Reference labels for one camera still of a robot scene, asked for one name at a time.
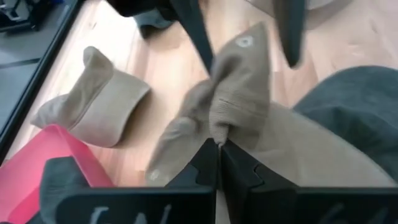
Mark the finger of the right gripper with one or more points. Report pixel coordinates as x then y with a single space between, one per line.
290 31
194 25

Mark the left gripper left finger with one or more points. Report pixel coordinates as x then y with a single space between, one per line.
186 202

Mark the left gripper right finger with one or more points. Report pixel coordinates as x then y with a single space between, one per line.
264 202

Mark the beige hat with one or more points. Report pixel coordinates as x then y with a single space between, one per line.
239 93

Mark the beige sock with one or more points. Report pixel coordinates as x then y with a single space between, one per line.
102 105

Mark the dark green hat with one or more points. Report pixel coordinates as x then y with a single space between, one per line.
59 180
357 109
152 23

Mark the pink plastic bin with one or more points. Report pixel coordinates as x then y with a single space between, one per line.
25 174

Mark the black metal table frame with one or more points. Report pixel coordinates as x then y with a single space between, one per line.
39 74

